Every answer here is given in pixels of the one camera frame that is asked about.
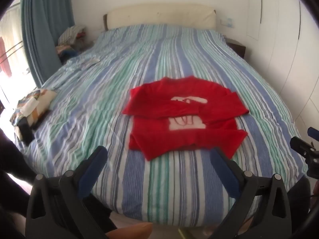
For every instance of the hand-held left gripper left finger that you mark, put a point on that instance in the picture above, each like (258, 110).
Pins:
(94, 163)

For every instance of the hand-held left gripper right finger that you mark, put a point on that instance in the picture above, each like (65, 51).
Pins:
(224, 171)

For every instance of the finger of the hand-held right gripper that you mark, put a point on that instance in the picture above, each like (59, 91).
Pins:
(314, 132)
(302, 146)

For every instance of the red knit sweater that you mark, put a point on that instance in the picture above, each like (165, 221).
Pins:
(174, 132)

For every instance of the pile of folded clothes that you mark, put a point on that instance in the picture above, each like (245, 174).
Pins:
(72, 36)

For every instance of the black flat device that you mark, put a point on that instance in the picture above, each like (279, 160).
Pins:
(26, 130)

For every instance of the person's bare leg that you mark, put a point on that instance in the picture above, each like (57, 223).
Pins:
(132, 231)

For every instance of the patterned pillow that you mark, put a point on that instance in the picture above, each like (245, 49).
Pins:
(37, 102)

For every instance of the white wardrobe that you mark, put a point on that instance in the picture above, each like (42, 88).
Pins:
(281, 34)

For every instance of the dark wooden nightstand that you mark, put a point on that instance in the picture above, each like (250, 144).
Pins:
(236, 47)

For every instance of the blue green striped bedspread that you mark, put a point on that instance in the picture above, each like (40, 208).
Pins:
(149, 62)

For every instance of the red hanging cloth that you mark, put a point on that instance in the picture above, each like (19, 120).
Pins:
(4, 57)

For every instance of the blue curtain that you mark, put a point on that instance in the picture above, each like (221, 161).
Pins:
(39, 25)

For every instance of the cream padded headboard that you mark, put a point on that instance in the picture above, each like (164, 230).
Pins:
(159, 15)

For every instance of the wall socket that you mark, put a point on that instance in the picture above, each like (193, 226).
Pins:
(226, 23)

